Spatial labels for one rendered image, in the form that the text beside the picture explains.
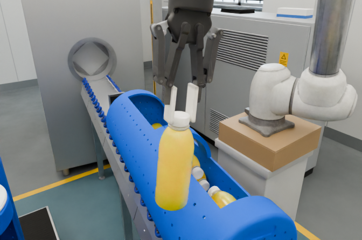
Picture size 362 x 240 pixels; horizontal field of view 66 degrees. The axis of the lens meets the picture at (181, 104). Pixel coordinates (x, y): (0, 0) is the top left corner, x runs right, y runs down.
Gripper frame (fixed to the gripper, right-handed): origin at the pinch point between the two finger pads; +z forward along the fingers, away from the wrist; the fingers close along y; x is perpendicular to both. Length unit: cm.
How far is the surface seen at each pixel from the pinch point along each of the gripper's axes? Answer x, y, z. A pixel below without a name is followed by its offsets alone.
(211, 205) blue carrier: 1.4, -9.4, 23.9
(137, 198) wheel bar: -43, -8, 53
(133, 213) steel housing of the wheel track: -43, -7, 59
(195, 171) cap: -24.3, -21.1, 32.5
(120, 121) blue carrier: -59, -5, 27
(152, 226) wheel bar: -27, -8, 53
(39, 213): -148, 28, 131
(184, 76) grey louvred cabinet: -241, -132, 53
